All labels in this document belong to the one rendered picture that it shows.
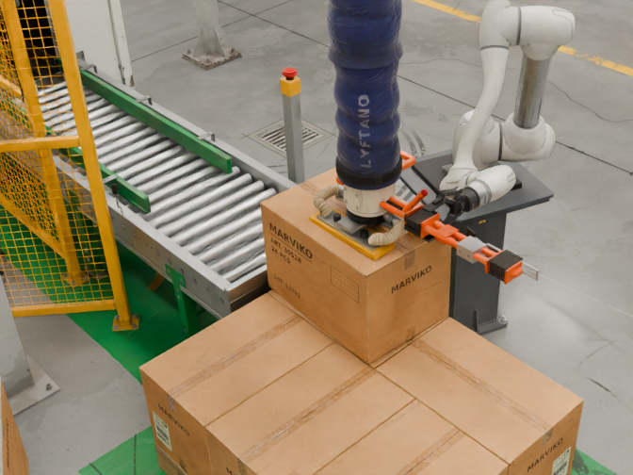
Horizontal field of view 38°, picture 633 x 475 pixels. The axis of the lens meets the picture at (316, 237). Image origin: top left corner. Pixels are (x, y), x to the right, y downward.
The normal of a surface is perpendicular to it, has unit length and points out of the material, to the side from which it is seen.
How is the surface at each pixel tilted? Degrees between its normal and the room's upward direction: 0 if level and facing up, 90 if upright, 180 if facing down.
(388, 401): 0
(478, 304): 90
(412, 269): 89
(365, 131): 72
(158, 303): 0
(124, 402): 0
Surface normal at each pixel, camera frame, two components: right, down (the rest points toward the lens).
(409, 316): 0.62, 0.43
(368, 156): 0.05, 0.32
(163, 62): -0.04, -0.81
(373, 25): 0.29, 0.32
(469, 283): 0.38, 0.53
